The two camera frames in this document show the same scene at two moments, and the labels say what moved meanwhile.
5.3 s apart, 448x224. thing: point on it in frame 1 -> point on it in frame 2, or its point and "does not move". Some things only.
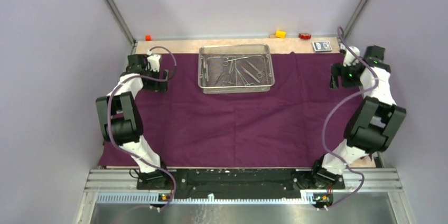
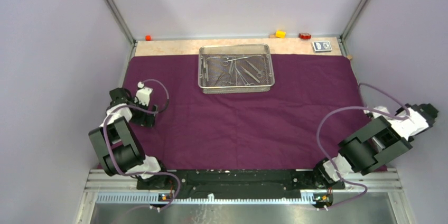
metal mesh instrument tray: (235, 68) does not move
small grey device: (323, 46) does not move
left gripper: (160, 86) -> (145, 120)
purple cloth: (302, 123) does not move
